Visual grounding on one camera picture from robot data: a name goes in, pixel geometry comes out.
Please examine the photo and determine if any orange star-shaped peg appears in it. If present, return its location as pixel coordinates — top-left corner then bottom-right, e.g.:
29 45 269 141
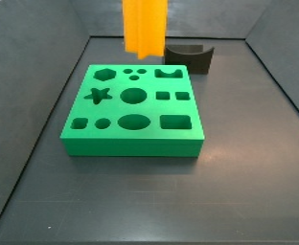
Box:
121 0 166 59

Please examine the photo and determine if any black curved holder block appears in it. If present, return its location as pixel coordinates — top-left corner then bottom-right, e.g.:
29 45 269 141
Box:
164 44 215 75

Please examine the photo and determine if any green shape sorter block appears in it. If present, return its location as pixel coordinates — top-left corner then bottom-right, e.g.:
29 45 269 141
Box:
59 64 204 157

